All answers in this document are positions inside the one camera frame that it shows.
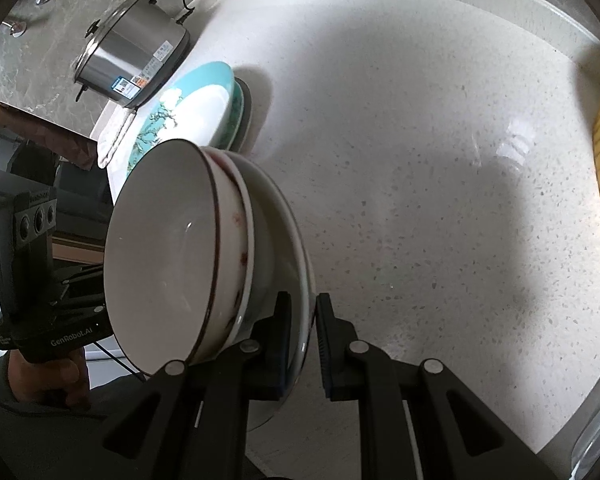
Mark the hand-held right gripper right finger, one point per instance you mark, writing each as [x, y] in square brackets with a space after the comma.
[324, 350]

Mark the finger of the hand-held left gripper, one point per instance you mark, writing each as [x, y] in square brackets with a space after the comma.
[82, 302]
[82, 277]

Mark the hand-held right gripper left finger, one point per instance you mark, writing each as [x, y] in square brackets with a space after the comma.
[281, 345]

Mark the dark rimmed patterned bowl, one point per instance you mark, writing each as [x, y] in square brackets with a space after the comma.
[160, 260]

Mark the large white bowl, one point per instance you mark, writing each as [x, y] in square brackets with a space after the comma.
[280, 240]

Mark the large deep teal floral plate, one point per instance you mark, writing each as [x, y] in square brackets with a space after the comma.
[200, 105]

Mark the small teal floral plate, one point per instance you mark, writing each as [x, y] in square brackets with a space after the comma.
[236, 110]

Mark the grey rimmed white plate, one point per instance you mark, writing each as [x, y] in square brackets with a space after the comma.
[246, 115]

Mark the person's left forearm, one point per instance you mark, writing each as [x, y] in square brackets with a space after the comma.
[30, 435]

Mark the person's left hand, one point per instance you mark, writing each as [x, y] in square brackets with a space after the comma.
[55, 377]

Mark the dark brown box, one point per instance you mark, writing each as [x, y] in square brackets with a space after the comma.
[35, 127]

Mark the white cloth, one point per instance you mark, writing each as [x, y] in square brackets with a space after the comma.
[115, 135]

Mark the stainless steel electric pot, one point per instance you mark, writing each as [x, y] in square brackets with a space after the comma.
[125, 45]

